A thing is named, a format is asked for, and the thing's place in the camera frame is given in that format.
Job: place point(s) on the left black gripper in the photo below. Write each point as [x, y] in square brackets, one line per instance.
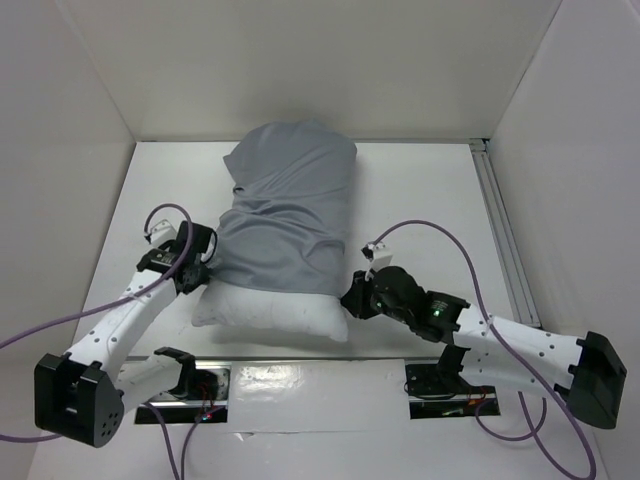
[203, 277]

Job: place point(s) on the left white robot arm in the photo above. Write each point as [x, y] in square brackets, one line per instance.
[84, 394]

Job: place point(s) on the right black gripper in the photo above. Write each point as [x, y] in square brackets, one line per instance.
[357, 297]

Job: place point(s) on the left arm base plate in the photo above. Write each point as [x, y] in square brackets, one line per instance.
[207, 400]

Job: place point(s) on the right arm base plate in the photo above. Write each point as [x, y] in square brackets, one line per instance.
[433, 395]

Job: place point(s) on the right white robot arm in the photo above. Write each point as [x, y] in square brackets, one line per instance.
[586, 373]

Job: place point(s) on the white pillow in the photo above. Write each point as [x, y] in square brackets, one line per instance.
[311, 314]

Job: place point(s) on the aluminium frame rail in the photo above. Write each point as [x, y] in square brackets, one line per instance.
[518, 287]

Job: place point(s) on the grey pillowcase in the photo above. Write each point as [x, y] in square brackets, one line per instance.
[287, 227]

